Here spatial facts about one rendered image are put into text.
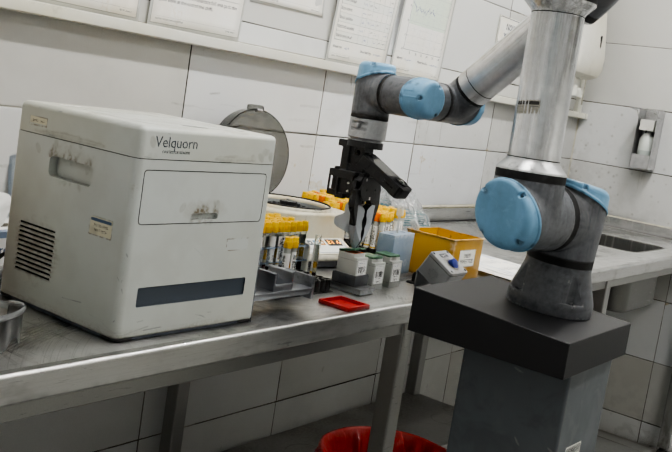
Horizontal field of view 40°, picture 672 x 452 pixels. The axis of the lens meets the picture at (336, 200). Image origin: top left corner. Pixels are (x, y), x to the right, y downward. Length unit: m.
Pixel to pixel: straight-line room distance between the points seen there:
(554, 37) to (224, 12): 0.97
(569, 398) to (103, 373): 0.77
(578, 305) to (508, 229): 0.22
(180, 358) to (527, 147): 0.63
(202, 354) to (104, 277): 0.19
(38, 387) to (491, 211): 0.74
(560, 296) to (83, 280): 0.79
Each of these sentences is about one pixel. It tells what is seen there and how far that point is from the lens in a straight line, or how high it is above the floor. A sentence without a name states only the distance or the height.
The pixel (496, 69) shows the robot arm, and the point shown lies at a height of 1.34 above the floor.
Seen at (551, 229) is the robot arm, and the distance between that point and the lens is 1.51.
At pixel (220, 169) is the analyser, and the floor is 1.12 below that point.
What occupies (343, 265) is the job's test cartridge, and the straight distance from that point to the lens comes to 1.80.
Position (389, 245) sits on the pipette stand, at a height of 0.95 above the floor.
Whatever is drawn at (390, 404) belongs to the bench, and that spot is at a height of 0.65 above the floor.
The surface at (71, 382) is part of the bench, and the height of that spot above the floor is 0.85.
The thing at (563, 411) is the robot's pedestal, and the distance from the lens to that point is 1.59.
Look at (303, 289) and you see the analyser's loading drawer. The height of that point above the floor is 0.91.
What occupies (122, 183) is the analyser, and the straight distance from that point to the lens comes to 1.26.
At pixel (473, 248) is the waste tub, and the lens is 2.14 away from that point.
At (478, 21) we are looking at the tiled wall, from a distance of 3.25.
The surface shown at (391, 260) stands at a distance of 1.91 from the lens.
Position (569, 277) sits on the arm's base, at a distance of 1.61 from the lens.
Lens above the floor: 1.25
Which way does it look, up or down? 7 degrees down
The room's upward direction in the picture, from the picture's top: 9 degrees clockwise
